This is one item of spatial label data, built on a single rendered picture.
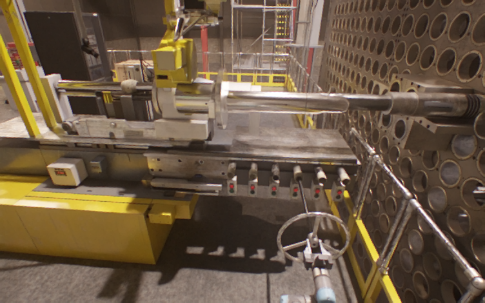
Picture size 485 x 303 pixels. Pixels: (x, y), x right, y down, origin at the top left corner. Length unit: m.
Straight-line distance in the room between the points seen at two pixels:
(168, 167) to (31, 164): 1.31
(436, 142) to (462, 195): 0.49
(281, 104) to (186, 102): 0.60
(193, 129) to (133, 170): 0.76
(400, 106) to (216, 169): 1.50
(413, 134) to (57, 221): 3.11
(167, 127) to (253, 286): 1.44
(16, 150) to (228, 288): 2.23
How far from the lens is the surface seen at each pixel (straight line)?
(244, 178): 2.06
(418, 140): 2.67
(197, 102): 1.60
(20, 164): 3.04
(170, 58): 1.39
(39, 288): 2.74
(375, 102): 2.12
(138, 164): 2.33
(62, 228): 2.58
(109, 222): 2.27
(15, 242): 3.06
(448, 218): 2.85
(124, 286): 2.43
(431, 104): 2.28
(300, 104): 1.60
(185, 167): 2.14
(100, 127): 2.40
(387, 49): 4.13
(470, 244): 2.69
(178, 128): 1.93
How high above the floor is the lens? 1.89
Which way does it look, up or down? 28 degrees down
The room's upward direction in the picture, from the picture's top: 1 degrees clockwise
